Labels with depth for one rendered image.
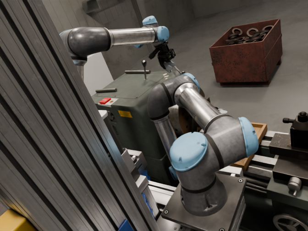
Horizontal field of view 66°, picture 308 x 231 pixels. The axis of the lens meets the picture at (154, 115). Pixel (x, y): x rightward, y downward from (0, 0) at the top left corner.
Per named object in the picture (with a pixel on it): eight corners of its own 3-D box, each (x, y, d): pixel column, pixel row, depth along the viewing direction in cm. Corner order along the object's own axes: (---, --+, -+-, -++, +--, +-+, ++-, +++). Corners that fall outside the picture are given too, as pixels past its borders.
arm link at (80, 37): (78, 24, 86) (169, 21, 118) (65, 27, 94) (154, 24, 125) (84, 56, 90) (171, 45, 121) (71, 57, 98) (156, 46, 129)
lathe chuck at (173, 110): (169, 142, 144) (162, 91, 135) (197, 124, 166) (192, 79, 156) (181, 145, 138) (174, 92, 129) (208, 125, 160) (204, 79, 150)
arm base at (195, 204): (217, 222, 70) (210, 200, 66) (174, 208, 79) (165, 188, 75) (233, 184, 80) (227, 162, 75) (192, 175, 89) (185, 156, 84)
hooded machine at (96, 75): (100, 93, 560) (70, 33, 492) (119, 93, 522) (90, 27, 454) (78, 111, 513) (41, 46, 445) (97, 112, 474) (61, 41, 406)
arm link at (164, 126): (139, 96, 100) (177, 186, 116) (163, 85, 100) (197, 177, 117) (135, 91, 110) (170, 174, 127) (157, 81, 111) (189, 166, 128)
